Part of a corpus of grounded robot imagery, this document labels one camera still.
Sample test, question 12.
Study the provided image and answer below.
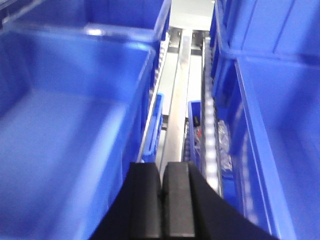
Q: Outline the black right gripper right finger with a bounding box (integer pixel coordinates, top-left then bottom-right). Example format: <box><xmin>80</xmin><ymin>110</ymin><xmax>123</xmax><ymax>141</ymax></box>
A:
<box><xmin>162</xmin><ymin>161</ymin><xmax>275</xmax><ymax>240</ymax></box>

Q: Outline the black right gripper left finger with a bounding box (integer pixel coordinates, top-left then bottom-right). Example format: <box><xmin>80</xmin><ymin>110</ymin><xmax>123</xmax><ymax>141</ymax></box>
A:
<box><xmin>90</xmin><ymin>162</ymin><xmax>162</xmax><ymax>240</ymax></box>

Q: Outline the large blue plastic bin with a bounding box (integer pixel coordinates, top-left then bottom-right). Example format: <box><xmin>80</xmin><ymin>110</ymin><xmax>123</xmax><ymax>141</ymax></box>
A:
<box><xmin>0</xmin><ymin>0</ymin><xmax>172</xmax><ymax>240</ymax></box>

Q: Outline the right roller track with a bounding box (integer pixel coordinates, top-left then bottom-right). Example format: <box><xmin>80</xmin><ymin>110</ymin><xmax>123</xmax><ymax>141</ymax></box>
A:
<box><xmin>200</xmin><ymin>37</ymin><xmax>223</xmax><ymax>197</ymax></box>

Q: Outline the roller track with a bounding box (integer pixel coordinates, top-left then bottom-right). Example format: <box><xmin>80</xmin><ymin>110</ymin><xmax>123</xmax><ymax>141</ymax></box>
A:
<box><xmin>200</xmin><ymin>37</ymin><xmax>223</xmax><ymax>197</ymax></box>
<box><xmin>135</xmin><ymin>35</ymin><xmax>170</xmax><ymax>163</ymax></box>

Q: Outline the lower shelf left blue bin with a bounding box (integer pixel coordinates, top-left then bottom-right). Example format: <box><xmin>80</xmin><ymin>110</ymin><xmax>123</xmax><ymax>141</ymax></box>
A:
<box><xmin>141</xmin><ymin>93</ymin><xmax>164</xmax><ymax>163</ymax></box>

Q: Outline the shelf blue bin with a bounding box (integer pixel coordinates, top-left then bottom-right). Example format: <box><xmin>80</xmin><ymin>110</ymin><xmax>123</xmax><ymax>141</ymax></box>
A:
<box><xmin>141</xmin><ymin>93</ymin><xmax>164</xmax><ymax>163</ymax></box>
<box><xmin>183</xmin><ymin>99</ymin><xmax>236</xmax><ymax>198</ymax></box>

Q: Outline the lower shelf right blue bin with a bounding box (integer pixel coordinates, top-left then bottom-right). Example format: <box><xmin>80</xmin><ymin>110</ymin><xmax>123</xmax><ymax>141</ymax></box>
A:
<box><xmin>183</xmin><ymin>99</ymin><xmax>236</xmax><ymax>198</ymax></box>

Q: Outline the left roller track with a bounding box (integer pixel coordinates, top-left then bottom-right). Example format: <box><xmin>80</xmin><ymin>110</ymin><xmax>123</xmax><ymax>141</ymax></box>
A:
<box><xmin>135</xmin><ymin>35</ymin><xmax>170</xmax><ymax>163</ymax></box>

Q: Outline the right blue plastic bin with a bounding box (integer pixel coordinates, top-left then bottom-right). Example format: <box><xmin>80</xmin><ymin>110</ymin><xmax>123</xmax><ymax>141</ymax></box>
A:
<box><xmin>210</xmin><ymin>0</ymin><xmax>320</xmax><ymax>240</ymax></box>

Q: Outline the far left blue bin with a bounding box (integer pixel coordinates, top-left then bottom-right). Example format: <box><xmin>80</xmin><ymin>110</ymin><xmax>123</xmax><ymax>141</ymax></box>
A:
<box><xmin>3</xmin><ymin>0</ymin><xmax>171</xmax><ymax>29</ymax></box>

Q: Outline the steel centre divider rail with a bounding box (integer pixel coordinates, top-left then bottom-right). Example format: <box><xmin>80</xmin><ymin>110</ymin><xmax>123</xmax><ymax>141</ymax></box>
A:
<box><xmin>162</xmin><ymin>29</ymin><xmax>193</xmax><ymax>165</ymax></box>

